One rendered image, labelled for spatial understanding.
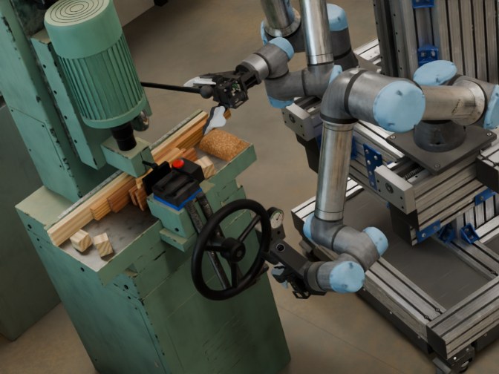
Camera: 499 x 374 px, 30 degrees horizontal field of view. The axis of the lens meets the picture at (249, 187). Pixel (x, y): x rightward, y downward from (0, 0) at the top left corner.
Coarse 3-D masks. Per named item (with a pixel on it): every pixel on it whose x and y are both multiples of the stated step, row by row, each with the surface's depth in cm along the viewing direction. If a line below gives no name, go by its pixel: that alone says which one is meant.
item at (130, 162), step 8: (112, 136) 257; (104, 144) 255; (112, 144) 254; (144, 144) 251; (104, 152) 256; (112, 152) 252; (120, 152) 250; (128, 152) 249; (136, 152) 249; (144, 152) 250; (112, 160) 256; (120, 160) 252; (128, 160) 248; (136, 160) 248; (152, 160) 253; (120, 168) 255; (128, 168) 251; (136, 168) 249; (144, 168) 252; (136, 176) 251
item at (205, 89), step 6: (144, 84) 253; (150, 84) 251; (156, 84) 249; (162, 84) 247; (174, 90) 243; (180, 90) 240; (186, 90) 238; (192, 90) 236; (198, 90) 235; (204, 90) 231; (210, 90) 232; (204, 96) 232; (210, 96) 232
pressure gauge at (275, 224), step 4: (272, 208) 273; (276, 208) 273; (268, 212) 272; (272, 212) 271; (276, 212) 272; (280, 212) 273; (272, 216) 270; (276, 216) 272; (280, 216) 274; (272, 220) 271; (276, 220) 273; (280, 220) 274; (272, 224) 272; (276, 224) 274; (280, 224) 275; (272, 228) 272; (276, 228) 274
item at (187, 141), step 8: (192, 128) 268; (200, 128) 268; (184, 136) 266; (192, 136) 267; (200, 136) 269; (176, 144) 264; (184, 144) 266; (192, 144) 268; (120, 184) 255; (112, 192) 253; (104, 200) 251; (96, 208) 249; (104, 208) 251; (96, 216) 250
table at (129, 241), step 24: (216, 168) 258; (240, 168) 263; (120, 216) 251; (144, 216) 248; (120, 240) 243; (144, 240) 244; (168, 240) 246; (192, 240) 244; (72, 264) 246; (96, 264) 238; (120, 264) 241
